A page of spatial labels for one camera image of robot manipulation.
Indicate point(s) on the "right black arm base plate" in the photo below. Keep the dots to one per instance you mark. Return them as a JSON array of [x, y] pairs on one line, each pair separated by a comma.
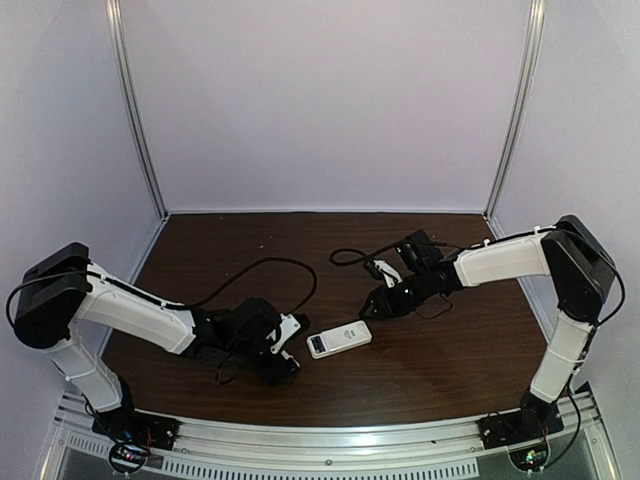
[[506, 429]]

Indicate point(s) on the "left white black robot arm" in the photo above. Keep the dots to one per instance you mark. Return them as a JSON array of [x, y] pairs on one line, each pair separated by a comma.
[[68, 288]]

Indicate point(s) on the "left aluminium frame post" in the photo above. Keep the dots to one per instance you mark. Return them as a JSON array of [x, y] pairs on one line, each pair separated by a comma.
[[118, 38]]

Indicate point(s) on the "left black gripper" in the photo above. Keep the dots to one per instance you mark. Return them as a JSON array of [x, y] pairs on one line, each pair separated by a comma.
[[278, 373]]

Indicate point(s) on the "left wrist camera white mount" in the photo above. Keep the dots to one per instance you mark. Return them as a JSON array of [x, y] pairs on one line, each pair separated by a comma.
[[289, 326]]

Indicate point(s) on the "purple AAA battery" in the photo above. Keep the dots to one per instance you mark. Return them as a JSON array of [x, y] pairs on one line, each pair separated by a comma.
[[317, 344]]

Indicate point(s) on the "curved aluminium front rail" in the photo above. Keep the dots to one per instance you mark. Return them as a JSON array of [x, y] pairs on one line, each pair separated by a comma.
[[449, 449]]

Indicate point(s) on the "round circuit board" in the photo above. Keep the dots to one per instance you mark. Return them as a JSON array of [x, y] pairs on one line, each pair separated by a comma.
[[530, 459], [127, 458]]

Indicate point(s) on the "aluminium frame post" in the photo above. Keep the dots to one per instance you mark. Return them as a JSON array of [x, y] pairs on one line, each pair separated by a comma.
[[118, 38], [529, 61]]

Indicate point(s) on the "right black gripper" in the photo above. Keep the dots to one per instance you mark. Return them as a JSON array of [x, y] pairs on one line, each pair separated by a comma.
[[385, 307]]

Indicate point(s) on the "white remote control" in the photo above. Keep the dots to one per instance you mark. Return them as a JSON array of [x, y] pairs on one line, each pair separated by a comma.
[[341, 339]]

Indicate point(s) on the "left round circuit board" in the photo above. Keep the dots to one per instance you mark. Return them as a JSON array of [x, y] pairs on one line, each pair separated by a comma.
[[127, 458]]

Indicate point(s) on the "right round circuit board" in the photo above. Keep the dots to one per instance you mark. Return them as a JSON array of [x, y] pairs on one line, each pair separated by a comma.
[[530, 459]]

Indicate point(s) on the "right aluminium frame post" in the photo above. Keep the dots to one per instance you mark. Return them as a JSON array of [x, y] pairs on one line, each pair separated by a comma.
[[529, 61]]

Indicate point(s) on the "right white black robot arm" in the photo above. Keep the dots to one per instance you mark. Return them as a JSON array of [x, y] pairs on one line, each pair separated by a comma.
[[581, 271]]

